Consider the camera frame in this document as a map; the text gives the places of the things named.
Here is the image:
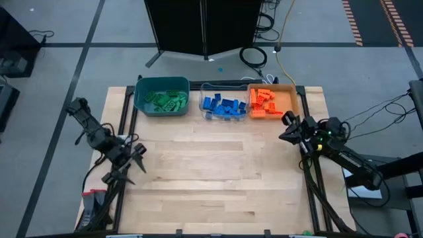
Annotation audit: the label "grey holder with red top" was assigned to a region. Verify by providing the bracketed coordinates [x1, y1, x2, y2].
[77, 188, 114, 232]

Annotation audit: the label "black cable bundle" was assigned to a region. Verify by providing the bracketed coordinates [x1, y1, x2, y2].
[256, 0, 282, 42]

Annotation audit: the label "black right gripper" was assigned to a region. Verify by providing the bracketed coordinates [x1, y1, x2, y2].
[278, 115, 320, 148]

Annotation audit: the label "black cabinet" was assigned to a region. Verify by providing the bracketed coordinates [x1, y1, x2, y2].
[0, 6, 43, 79]

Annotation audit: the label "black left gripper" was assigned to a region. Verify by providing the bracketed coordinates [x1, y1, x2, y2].
[100, 143, 147, 186]

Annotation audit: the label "black loose floor cables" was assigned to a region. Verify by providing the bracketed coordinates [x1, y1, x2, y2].
[343, 92, 418, 140]

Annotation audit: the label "teal plastic bin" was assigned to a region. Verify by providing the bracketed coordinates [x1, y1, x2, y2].
[134, 76, 191, 117]

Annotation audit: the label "yellow cable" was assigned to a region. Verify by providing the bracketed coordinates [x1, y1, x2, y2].
[274, 0, 297, 86]

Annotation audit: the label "black folding partition screen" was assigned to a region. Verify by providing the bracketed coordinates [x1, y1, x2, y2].
[144, 0, 262, 69]

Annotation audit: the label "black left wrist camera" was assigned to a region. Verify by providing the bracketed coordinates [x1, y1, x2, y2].
[133, 142, 148, 156]

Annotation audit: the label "orange plastic tray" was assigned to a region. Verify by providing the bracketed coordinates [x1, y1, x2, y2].
[247, 83, 300, 120]

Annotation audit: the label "clear plastic bin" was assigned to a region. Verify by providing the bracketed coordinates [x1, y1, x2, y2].
[198, 82, 249, 122]

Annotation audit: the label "white cable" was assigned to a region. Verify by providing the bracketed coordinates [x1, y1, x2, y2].
[242, 73, 276, 85]

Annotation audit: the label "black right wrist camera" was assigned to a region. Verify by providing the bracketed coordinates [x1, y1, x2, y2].
[281, 110, 297, 126]

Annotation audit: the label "coiled black floor cable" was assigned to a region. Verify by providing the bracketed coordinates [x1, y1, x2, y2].
[239, 45, 268, 69]

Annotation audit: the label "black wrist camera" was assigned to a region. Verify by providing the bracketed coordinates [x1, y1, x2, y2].
[133, 142, 148, 156]
[281, 110, 297, 126]

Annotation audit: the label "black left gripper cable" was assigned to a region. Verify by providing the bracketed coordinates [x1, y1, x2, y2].
[98, 122, 140, 148]

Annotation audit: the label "black side stand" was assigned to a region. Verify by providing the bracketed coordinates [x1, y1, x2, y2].
[343, 79, 423, 238]

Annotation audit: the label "white paper sheet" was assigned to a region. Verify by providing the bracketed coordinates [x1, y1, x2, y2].
[342, 167, 383, 200]

